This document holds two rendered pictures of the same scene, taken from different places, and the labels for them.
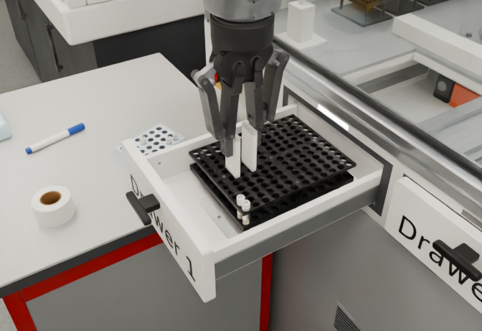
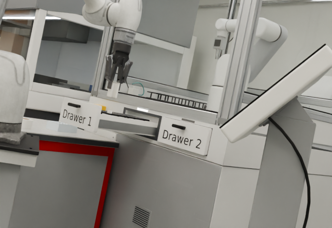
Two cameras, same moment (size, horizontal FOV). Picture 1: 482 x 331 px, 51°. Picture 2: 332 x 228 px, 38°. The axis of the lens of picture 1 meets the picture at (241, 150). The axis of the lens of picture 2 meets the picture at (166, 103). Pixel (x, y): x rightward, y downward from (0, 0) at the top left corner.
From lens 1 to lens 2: 1.59 m
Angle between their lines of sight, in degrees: 38
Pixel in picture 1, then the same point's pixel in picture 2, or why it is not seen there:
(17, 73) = not seen: outside the picture
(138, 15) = (51, 104)
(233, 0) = (122, 35)
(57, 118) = not seen: hidden behind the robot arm
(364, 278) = (148, 178)
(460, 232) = (180, 122)
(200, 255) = (97, 107)
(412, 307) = (166, 174)
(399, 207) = (163, 127)
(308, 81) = (134, 100)
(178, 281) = (62, 182)
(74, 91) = not seen: hidden behind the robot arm
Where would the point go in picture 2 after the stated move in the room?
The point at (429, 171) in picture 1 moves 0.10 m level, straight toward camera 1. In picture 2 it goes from (173, 110) to (166, 109)
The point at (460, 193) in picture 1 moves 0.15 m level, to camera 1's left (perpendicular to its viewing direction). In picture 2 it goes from (181, 112) to (146, 105)
